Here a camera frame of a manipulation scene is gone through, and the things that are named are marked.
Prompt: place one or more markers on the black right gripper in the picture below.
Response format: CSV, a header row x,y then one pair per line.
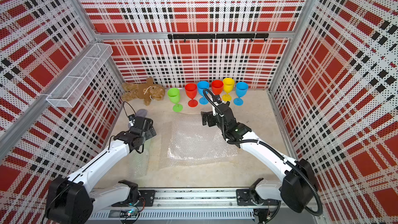
x,y
210,115

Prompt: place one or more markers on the white wire mesh shelf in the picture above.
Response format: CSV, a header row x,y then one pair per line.
x,y
71,88

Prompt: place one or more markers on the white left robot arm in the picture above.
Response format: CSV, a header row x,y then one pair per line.
x,y
72,199

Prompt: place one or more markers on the brown teddy bear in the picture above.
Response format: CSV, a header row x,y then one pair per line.
x,y
148,91

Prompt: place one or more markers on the green circuit board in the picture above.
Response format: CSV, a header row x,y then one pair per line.
x,y
128,213

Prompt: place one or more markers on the bright green glass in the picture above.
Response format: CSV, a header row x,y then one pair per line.
x,y
174,97

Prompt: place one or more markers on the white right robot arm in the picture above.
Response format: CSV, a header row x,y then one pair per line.
x,y
298,187

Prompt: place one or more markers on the light blue glass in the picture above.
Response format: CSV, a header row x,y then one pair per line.
x,y
241,90

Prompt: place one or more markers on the red wine glass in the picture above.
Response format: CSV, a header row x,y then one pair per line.
x,y
217,87

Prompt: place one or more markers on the blue wine glass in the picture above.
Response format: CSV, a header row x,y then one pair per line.
x,y
201,86

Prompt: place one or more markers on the pink red glass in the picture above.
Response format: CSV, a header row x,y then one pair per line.
x,y
191,91

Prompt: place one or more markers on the black wall hook rail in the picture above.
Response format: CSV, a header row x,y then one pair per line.
x,y
249,36

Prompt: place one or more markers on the yellow glass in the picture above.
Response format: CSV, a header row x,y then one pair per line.
x,y
228,85

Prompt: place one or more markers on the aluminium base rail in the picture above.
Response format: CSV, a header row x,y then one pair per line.
x,y
209,197

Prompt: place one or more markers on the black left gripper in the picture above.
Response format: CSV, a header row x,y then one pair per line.
x,y
151,132

